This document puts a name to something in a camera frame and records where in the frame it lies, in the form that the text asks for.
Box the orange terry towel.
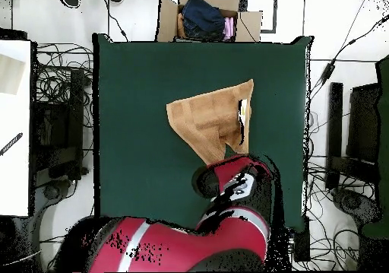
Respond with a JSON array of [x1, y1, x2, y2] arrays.
[[166, 78, 255, 167]]

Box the dark green table cloth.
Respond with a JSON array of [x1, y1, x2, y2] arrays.
[[92, 33, 314, 232]]

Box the orange cloth in box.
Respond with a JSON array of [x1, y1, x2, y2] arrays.
[[176, 12, 187, 38]]

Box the pink garment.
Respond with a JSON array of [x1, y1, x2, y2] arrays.
[[223, 16, 236, 41]]

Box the brown cardboard box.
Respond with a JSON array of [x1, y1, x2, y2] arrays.
[[156, 0, 263, 43]]

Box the blue jeans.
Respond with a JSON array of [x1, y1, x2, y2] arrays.
[[181, 0, 226, 40]]

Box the black equipment rack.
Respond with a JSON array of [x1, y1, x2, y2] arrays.
[[31, 68, 90, 189], [325, 81, 381, 192]]

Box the black rectangular box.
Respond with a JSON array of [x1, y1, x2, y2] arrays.
[[293, 216, 312, 263]]

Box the white board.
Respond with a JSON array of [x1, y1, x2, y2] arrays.
[[0, 40, 32, 217]]

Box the black striped tool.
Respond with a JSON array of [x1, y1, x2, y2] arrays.
[[0, 132, 24, 157]]

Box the beige paper sheet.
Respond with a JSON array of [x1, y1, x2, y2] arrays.
[[0, 52, 26, 96]]

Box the thin black cable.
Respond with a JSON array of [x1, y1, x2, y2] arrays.
[[100, 0, 129, 42]]

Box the black cable tangle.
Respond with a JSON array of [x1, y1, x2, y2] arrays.
[[288, 227, 359, 272], [40, 233, 68, 271], [35, 43, 95, 128]]

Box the black cable with adapter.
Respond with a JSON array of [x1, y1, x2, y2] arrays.
[[309, 0, 389, 103]]

